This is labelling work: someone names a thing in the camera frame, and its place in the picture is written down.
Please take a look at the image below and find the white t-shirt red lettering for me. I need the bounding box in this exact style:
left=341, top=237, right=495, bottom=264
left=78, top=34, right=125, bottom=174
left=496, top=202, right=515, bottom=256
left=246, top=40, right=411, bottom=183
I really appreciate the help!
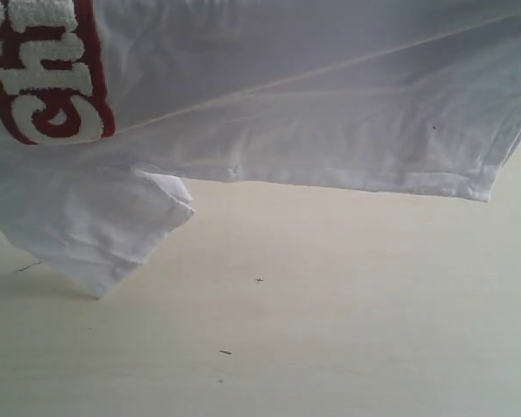
left=0, top=0, right=521, bottom=296

